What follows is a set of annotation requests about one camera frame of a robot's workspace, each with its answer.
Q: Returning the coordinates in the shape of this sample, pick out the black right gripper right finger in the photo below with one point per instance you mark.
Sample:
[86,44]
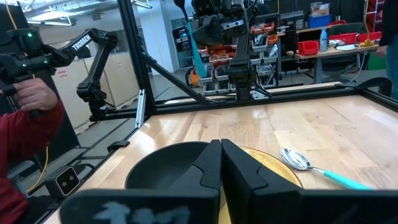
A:
[264,205]

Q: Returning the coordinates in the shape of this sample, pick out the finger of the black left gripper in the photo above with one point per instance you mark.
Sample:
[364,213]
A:
[215,31]
[201,32]

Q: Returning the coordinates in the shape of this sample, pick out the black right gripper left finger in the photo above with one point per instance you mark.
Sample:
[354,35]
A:
[186,205]

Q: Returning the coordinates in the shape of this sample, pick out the yellow ceramic plate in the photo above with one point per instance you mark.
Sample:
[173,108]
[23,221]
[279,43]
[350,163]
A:
[273,166]

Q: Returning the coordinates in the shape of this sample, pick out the black bowl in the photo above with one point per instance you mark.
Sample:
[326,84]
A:
[161,168]

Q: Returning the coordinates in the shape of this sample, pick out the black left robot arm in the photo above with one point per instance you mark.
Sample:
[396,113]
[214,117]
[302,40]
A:
[241,71]

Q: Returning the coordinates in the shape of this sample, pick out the rack with orange bins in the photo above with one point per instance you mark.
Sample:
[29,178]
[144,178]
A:
[264,40]

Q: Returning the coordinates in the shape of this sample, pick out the red plastic bin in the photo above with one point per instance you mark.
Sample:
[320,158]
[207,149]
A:
[308,48]
[370,36]
[343,38]

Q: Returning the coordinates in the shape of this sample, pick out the blue plastic bin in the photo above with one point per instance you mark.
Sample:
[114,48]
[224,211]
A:
[320,21]

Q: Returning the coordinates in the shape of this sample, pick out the cardboard box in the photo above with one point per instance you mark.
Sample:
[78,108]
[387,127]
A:
[320,9]

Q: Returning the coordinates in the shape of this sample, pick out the black table clamp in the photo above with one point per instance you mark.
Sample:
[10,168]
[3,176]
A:
[118,145]

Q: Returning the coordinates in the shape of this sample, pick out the clear plastic bottle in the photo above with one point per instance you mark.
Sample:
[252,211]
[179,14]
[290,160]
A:
[323,42]

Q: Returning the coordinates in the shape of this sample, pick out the short silver aluminium bar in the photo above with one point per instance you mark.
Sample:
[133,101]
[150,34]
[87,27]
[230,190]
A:
[140,109]

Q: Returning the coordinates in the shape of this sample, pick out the wooden top desk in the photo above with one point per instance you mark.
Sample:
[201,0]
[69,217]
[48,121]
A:
[342,52]

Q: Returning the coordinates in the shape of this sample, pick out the white dish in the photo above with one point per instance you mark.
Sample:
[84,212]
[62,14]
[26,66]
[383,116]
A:
[345,47]

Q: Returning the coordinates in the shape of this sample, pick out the person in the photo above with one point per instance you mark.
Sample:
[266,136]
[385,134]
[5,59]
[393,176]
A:
[392,62]
[18,137]

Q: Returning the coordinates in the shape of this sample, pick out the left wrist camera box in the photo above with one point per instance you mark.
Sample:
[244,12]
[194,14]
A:
[203,7]

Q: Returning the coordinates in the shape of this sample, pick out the black aluminium table frame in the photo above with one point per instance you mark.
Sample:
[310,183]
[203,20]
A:
[136,62]

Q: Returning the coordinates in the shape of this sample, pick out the small white-faced camera box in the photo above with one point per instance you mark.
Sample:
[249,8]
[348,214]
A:
[63,182]

